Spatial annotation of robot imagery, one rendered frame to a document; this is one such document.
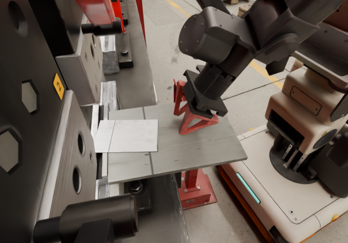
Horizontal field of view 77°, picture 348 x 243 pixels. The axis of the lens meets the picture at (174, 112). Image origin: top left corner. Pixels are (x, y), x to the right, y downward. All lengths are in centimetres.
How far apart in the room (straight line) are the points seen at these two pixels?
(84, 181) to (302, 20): 30
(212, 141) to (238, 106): 161
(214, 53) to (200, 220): 121
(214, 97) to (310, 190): 106
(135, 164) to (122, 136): 7
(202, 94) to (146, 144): 15
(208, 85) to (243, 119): 158
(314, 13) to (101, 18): 24
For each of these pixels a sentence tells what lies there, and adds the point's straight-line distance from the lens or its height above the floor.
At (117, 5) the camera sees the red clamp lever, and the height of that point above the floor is 121.
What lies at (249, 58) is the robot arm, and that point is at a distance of 37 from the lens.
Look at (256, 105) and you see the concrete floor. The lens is 212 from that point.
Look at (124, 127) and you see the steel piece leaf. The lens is 48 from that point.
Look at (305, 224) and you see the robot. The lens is 128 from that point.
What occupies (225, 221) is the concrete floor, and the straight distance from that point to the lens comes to 146.
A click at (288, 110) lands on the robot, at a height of 79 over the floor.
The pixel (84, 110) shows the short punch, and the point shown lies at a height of 113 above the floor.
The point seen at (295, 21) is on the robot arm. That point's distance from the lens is 32.
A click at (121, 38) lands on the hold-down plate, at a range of 104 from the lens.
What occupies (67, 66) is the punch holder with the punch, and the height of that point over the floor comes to 124.
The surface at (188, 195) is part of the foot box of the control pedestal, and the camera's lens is 136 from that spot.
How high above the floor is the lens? 136
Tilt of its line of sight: 45 degrees down
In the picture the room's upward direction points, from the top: straight up
